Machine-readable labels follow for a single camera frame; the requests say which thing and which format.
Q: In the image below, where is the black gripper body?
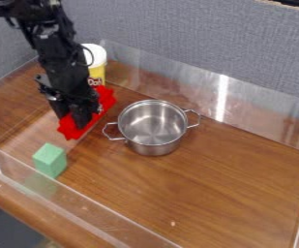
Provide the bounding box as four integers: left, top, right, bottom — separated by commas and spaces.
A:
34, 47, 98, 108

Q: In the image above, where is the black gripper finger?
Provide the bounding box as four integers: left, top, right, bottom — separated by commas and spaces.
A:
69, 102, 100, 129
48, 95, 69, 118

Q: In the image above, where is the red plastic bar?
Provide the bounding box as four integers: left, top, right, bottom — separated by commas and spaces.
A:
57, 85, 116, 140

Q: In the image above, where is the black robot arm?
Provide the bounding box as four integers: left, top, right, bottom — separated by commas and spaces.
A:
0, 0, 100, 129

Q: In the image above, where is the yellow Play-Doh can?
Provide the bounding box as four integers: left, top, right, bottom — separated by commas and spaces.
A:
82, 44, 106, 87

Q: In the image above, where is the stainless steel pot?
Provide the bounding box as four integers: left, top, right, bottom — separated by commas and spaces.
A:
102, 99, 200, 156

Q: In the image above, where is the green foam block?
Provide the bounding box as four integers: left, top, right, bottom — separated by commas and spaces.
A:
32, 143, 65, 178

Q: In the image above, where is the clear acrylic barrier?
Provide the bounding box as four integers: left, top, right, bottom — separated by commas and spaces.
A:
0, 42, 299, 248

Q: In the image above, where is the black cable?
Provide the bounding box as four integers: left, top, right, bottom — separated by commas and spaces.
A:
77, 46, 96, 68

